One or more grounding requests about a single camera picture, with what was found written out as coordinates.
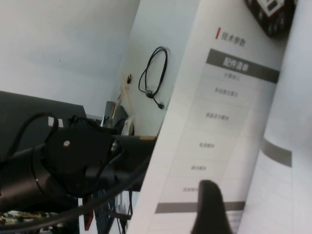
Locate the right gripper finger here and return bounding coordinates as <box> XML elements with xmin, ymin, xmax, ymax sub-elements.
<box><xmin>191</xmin><ymin>179</ymin><xmax>235</xmax><ymax>234</ymax></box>

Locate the white product catalogue book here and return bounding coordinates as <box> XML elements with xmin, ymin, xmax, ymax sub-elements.
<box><xmin>126</xmin><ymin>0</ymin><xmax>312</xmax><ymax>234</ymax></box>

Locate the black perforated panel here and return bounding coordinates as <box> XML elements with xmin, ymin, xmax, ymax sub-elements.
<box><xmin>94</xmin><ymin>189</ymin><xmax>117</xmax><ymax>234</ymax></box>

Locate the red narrow object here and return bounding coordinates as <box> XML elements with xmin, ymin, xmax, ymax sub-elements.
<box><xmin>83</xmin><ymin>195</ymin><xmax>94</xmax><ymax>231</ymax></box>

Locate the thin wooden stick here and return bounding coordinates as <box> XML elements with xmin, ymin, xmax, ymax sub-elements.
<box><xmin>121</xmin><ymin>72</ymin><xmax>134</xmax><ymax>117</ymax></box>
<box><xmin>113</xmin><ymin>83</ymin><xmax>131</xmax><ymax>116</ymax></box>

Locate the green circuit board clutter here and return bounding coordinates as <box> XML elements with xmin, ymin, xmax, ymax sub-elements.
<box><xmin>0</xmin><ymin>211</ymin><xmax>61</xmax><ymax>234</ymax></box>

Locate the dark grey monitor panel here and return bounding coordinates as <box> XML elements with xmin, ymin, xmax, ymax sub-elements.
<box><xmin>0</xmin><ymin>90</ymin><xmax>87</xmax><ymax>156</ymax></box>

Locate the black coiled cable on wall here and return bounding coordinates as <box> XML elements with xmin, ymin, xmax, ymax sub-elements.
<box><xmin>137</xmin><ymin>46</ymin><xmax>169</xmax><ymax>110</ymax></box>

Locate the grey metal bracket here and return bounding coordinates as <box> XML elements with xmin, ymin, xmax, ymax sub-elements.
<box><xmin>105</xmin><ymin>101</ymin><xmax>117</xmax><ymax>129</ymax></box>

